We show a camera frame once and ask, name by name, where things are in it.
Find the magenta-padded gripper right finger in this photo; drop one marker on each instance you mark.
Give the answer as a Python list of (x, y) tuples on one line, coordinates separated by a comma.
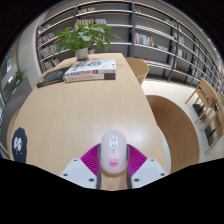
[(148, 170)]

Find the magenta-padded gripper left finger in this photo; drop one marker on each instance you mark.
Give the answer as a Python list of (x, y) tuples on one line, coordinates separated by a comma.
[(78, 170)]

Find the pale pink computer mouse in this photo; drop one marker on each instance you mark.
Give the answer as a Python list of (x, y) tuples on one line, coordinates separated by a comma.
[(113, 151)]

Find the dark cartoon-eyed mouse pad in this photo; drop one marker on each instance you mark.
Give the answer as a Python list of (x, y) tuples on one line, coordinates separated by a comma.
[(19, 151)]

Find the rounded wooden chair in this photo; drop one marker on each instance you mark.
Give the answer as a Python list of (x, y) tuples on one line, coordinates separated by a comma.
[(138, 68), (180, 130)]

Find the wooden slat-back chair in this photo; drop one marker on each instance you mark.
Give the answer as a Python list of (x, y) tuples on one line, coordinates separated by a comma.
[(216, 123), (204, 91)]

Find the grey low counter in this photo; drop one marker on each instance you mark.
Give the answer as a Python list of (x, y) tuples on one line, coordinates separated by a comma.
[(11, 103)]

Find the black hardcover book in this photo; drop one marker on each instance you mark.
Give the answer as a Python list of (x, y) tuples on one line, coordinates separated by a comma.
[(51, 77)]

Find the white-covered thick book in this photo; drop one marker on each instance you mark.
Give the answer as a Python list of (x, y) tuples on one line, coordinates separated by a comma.
[(91, 65)]

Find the small green potted plant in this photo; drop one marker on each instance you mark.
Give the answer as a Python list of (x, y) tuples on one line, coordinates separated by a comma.
[(18, 76)]

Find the green potted plant, white pot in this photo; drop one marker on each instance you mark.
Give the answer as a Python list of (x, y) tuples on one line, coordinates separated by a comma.
[(83, 36)]

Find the grey bookshelf unit with books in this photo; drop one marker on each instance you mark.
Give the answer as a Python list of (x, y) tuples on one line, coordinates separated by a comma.
[(150, 26)]

